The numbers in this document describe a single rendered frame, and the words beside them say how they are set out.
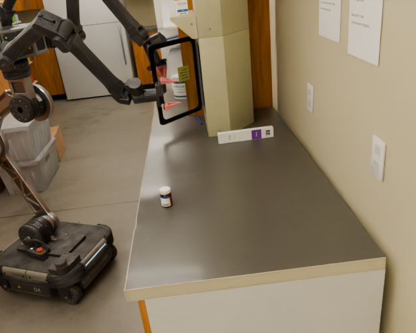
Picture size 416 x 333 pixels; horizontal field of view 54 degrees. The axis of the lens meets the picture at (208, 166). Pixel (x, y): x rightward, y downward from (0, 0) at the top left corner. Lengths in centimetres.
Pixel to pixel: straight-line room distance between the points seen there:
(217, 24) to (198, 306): 122
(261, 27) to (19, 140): 242
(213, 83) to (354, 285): 113
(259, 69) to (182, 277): 148
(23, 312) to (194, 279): 175
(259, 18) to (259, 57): 21
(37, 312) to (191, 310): 163
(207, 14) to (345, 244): 115
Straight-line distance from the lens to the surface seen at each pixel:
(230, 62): 196
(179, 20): 190
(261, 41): 232
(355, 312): 130
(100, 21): 690
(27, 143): 391
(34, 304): 276
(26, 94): 230
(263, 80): 237
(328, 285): 120
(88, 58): 173
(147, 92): 184
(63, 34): 167
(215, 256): 119
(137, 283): 115
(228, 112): 199
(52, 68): 732
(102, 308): 256
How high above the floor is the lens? 166
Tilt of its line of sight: 25 degrees down
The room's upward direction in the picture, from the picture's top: 6 degrees counter-clockwise
